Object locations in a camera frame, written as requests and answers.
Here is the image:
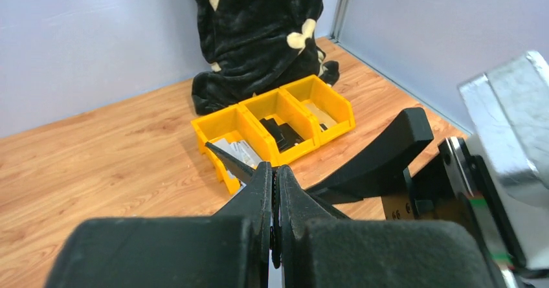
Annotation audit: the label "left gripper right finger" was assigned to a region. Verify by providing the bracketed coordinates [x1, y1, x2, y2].
[276, 166, 498, 287]

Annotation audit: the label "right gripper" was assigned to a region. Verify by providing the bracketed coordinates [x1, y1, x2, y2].
[306, 107, 525, 287]

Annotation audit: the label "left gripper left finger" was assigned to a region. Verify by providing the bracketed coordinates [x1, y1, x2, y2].
[45, 162, 273, 287]

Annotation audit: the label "beige cards in bin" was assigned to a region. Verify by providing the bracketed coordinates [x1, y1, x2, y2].
[305, 102, 337, 131]

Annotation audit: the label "silver cards in bin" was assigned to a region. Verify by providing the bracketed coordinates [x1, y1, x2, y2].
[213, 138, 262, 179]

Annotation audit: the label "black cards in bin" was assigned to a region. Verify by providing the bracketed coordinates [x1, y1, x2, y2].
[260, 118, 304, 153]

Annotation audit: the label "right yellow bin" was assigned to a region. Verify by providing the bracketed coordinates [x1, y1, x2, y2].
[282, 75, 356, 145]

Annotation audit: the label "yellow bin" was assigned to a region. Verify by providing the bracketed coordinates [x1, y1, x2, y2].
[239, 89, 320, 166]
[282, 75, 356, 145]
[191, 105, 278, 195]

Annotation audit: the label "left yellow bin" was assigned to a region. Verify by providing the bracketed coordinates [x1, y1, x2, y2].
[191, 105, 278, 195]

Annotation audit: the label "middle yellow bin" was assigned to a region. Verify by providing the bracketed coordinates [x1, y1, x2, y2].
[239, 89, 320, 166]

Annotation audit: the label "black floral blanket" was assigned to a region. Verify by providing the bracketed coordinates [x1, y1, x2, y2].
[191, 0, 340, 115]

